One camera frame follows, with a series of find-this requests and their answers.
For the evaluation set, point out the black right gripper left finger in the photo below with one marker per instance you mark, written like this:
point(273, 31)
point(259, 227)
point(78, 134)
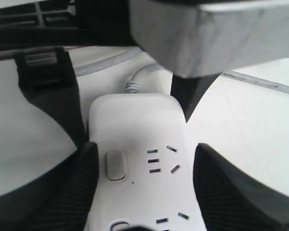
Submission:
point(60, 200)

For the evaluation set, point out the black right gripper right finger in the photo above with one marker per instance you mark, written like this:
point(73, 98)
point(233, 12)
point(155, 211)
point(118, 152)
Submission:
point(231, 200)

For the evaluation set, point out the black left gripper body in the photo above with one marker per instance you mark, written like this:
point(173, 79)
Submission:
point(41, 25)

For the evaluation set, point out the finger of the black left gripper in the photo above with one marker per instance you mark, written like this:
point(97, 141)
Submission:
point(53, 88)
point(189, 91)

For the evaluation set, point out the white five-outlet power strip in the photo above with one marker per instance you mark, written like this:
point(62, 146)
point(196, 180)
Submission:
point(145, 168)

